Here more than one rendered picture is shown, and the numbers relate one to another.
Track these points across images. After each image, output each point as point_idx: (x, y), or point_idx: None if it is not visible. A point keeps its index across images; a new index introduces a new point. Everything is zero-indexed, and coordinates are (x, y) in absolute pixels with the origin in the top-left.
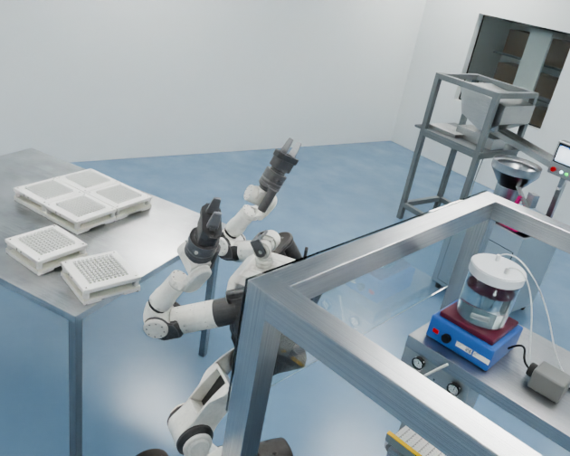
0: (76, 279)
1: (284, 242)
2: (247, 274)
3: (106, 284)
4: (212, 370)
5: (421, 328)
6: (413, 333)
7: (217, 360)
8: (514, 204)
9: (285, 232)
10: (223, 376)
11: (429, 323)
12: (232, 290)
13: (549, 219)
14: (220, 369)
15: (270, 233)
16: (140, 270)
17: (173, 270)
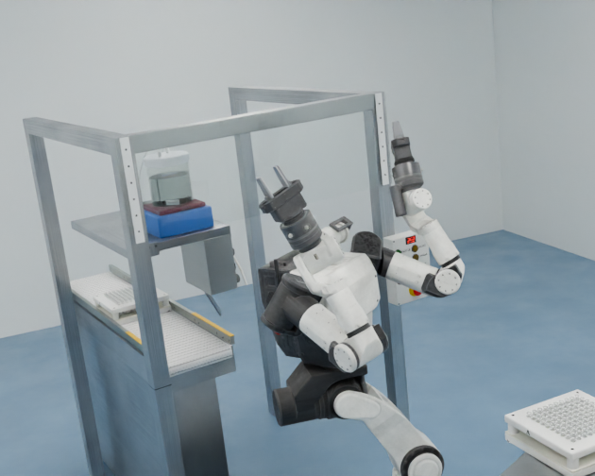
0: None
1: (296, 276)
2: (355, 254)
3: (551, 399)
4: (390, 405)
5: (212, 229)
6: (224, 226)
7: (383, 402)
8: (108, 135)
9: (289, 279)
10: (377, 393)
11: (200, 231)
12: (374, 243)
13: (98, 132)
14: (381, 398)
15: (326, 228)
16: (518, 472)
17: (434, 220)
